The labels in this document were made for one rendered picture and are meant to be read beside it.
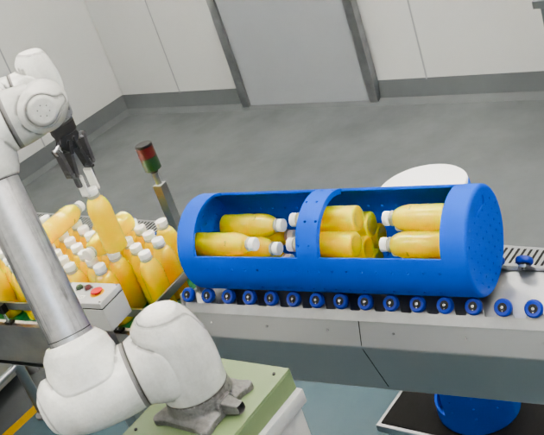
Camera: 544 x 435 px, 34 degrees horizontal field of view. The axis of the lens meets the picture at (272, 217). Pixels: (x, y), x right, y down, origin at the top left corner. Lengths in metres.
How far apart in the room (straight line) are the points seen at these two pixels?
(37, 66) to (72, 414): 1.00
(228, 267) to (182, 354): 0.62
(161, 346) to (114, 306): 0.73
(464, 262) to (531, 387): 0.42
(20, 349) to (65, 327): 1.28
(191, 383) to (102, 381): 0.19
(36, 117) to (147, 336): 0.51
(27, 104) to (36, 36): 5.56
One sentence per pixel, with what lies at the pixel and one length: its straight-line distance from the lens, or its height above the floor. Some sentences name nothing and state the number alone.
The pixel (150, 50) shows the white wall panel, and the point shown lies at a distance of 7.52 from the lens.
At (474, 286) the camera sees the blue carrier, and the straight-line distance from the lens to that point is 2.22.
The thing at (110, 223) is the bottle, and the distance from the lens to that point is 2.69.
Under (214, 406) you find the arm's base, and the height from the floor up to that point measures 1.09.
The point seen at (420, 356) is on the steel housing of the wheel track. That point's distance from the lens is 2.42.
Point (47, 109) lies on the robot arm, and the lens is 1.94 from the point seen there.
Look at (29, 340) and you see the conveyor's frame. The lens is 3.17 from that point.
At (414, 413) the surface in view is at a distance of 3.28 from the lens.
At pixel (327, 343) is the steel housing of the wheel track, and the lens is 2.52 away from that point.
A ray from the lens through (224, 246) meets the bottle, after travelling 2.56.
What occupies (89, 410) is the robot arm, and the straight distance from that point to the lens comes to 1.98.
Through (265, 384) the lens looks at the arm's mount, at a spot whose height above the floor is 1.06.
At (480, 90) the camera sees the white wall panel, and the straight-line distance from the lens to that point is 5.97.
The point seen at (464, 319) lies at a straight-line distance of 2.32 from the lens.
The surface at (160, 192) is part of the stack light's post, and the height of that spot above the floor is 1.07.
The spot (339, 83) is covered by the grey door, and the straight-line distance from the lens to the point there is 6.44.
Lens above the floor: 2.27
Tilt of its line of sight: 26 degrees down
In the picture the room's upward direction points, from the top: 19 degrees counter-clockwise
